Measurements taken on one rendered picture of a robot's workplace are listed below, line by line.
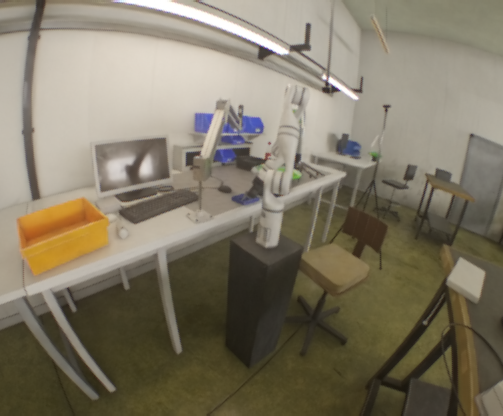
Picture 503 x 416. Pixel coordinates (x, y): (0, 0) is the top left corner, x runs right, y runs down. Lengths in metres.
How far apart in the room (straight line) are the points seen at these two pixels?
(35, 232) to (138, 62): 1.31
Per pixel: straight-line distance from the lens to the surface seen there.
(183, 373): 1.54
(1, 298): 0.90
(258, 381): 1.52
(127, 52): 1.82
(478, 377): 0.69
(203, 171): 0.98
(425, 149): 5.84
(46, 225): 1.13
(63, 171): 1.71
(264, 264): 0.91
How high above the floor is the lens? 1.38
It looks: 22 degrees down
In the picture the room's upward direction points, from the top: 6 degrees clockwise
